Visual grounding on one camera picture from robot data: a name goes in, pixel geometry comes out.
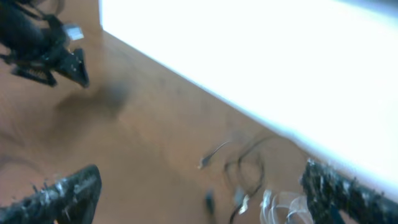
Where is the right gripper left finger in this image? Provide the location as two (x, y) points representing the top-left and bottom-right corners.
(1, 164), (102, 224)

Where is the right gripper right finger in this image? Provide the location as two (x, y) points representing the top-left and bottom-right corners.
(301, 159), (397, 224)

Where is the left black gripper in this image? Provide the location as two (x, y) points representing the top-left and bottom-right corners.
(6, 14), (90, 88)

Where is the white USB cable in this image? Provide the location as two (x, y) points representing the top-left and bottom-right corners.
(259, 189), (315, 224)

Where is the black USB cable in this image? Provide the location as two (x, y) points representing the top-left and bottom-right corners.
(197, 139), (233, 170)
(203, 133), (277, 224)

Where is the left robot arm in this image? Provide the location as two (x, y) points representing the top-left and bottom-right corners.
(1, 1), (90, 88)

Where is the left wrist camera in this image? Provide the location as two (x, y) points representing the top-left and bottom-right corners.
(62, 24), (84, 41)

